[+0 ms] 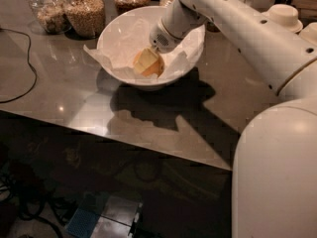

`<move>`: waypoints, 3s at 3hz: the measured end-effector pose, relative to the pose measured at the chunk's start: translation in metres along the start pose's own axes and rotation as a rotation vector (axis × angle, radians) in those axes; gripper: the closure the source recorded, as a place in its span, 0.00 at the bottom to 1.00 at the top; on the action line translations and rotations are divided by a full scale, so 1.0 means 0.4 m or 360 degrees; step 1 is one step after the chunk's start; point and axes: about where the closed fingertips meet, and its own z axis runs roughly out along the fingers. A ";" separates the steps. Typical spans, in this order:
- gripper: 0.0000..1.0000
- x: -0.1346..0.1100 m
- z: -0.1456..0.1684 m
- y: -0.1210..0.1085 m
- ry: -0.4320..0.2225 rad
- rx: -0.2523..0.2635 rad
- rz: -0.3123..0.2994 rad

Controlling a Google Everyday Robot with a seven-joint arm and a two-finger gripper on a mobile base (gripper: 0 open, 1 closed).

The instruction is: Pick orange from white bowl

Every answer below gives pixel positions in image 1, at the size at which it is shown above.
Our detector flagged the orange fruit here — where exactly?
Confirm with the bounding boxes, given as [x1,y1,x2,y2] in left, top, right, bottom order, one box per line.
[133,50,165,78]

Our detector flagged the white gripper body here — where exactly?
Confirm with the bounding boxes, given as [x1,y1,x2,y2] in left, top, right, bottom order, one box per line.
[150,18,182,54]

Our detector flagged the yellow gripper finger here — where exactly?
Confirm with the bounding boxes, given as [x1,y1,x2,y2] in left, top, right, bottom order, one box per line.
[133,47,160,75]

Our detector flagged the glass jar with grains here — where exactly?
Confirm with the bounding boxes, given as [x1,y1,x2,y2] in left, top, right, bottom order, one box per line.
[65,0,105,39]

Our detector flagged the blue and grey floor box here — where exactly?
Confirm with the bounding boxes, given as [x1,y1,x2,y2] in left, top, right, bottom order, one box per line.
[65,194,143,238]

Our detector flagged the black cable on table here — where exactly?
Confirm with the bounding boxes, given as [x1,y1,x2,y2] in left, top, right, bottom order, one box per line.
[0,27,38,104]

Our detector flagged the glass jar with light cereal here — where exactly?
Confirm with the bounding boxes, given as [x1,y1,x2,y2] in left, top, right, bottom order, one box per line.
[29,0,71,35]

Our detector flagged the black floor cables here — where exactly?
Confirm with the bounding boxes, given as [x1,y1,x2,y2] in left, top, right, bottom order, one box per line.
[0,156,78,238]

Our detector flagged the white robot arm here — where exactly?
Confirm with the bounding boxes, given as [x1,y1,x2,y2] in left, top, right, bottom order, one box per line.
[150,0,317,238]

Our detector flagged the small white bowl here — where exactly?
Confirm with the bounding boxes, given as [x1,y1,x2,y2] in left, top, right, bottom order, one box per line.
[264,4,303,33]

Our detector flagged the white paper liner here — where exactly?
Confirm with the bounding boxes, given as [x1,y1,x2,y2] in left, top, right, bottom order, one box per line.
[82,12,206,82]

